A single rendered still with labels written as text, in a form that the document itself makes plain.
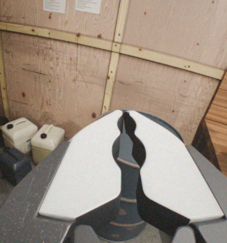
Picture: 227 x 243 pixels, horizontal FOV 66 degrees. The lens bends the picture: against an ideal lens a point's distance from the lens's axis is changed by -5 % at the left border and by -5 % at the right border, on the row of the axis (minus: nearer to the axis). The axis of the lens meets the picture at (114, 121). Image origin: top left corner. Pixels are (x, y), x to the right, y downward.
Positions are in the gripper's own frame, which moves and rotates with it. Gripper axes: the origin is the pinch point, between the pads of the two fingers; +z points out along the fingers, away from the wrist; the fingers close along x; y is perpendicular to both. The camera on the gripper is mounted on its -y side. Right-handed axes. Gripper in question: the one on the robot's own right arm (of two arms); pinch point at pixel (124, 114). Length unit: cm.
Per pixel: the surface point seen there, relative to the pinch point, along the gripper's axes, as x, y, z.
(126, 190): 9, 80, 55
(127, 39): 9, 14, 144
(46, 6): -60, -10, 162
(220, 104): 84, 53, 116
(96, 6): -17, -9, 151
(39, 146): -70, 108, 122
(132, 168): 10, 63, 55
